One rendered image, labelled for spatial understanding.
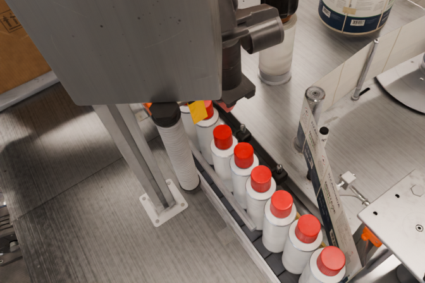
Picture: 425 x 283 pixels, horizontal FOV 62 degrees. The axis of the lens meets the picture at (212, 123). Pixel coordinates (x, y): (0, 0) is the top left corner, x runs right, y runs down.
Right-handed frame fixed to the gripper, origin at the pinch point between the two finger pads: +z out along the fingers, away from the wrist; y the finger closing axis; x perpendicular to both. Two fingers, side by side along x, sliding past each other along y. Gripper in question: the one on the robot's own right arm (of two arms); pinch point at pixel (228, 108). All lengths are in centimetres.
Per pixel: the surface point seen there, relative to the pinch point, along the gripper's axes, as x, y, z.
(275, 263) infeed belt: 8.8, -27.3, 13.2
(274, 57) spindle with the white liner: -18.7, 8.3, 3.7
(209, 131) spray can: 6.6, -2.8, -0.6
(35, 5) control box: 22.3, -7.7, -40.9
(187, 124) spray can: 8.6, 2.9, 1.8
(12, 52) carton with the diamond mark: 35, 56, 6
